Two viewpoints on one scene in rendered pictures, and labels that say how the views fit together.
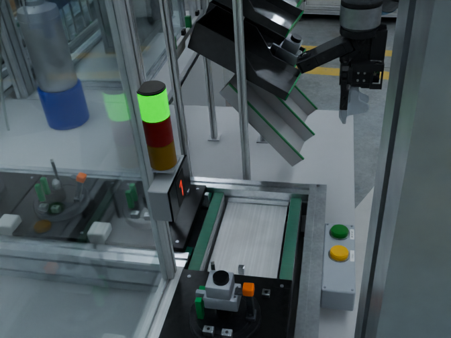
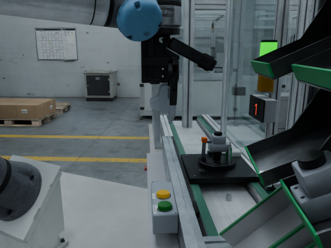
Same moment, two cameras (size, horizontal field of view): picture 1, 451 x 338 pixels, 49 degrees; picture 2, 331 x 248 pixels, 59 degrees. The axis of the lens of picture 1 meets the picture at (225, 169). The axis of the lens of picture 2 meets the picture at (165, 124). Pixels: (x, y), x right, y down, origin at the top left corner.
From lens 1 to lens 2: 1.67 m
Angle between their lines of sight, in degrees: 127
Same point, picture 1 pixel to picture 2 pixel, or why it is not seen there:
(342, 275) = (159, 186)
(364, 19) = not seen: hidden behind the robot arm
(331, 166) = not seen: outside the picture
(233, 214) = not seen: hidden behind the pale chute
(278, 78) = (281, 161)
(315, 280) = (175, 183)
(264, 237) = (228, 221)
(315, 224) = (186, 215)
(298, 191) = (215, 238)
